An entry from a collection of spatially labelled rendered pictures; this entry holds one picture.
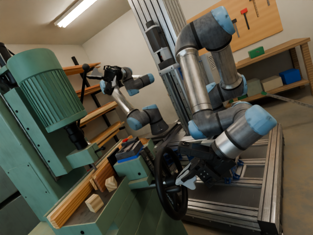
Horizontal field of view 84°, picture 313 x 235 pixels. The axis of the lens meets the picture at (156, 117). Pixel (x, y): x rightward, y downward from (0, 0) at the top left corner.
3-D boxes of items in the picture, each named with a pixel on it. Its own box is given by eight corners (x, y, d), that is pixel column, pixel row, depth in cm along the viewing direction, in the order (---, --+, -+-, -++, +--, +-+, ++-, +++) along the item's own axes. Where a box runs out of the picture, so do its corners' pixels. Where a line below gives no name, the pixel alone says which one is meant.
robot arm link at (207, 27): (219, 91, 112) (187, 16, 73) (244, 82, 106) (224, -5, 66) (224, 106, 105) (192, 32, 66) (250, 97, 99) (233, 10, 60)
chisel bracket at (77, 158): (96, 165, 77) (86, 149, 75) (73, 172, 82) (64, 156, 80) (105, 156, 83) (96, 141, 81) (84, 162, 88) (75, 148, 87)
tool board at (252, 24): (283, 30, 287) (268, -28, 269) (175, 77, 376) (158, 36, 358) (282, 30, 291) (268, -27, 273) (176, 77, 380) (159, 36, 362)
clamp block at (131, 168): (147, 177, 71) (138, 159, 69) (121, 183, 76) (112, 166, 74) (157, 158, 85) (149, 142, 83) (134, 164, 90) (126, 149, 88)
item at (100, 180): (103, 191, 70) (96, 179, 68) (101, 192, 70) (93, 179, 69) (127, 159, 91) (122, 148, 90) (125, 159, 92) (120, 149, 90)
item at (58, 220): (60, 228, 59) (53, 219, 58) (56, 229, 59) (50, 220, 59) (134, 140, 119) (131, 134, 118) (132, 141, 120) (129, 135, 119)
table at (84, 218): (128, 236, 51) (119, 220, 50) (59, 242, 62) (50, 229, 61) (168, 141, 106) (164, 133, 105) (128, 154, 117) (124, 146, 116)
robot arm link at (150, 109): (165, 116, 138) (158, 100, 135) (152, 124, 132) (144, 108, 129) (157, 116, 149) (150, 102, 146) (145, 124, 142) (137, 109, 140)
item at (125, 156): (137, 157, 71) (131, 146, 70) (116, 163, 75) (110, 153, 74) (147, 143, 83) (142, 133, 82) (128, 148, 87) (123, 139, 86)
